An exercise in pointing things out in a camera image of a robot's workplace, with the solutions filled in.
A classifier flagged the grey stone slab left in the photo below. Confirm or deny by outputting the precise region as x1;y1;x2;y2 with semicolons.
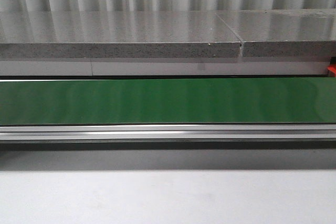
1;11;240;59

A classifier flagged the grey stone slab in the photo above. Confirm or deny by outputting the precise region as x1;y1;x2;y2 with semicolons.
216;9;335;61
1;11;240;59

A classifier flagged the green conveyor belt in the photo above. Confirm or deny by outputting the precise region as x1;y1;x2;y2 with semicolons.
1;77;335;125

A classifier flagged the grey stone slab right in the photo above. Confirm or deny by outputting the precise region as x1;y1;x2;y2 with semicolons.
216;9;335;61

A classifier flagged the red plastic tray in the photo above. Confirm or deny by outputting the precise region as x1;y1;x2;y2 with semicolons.
327;64;336;77

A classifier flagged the aluminium conveyor side rail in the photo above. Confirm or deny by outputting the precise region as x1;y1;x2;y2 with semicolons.
1;123;335;144

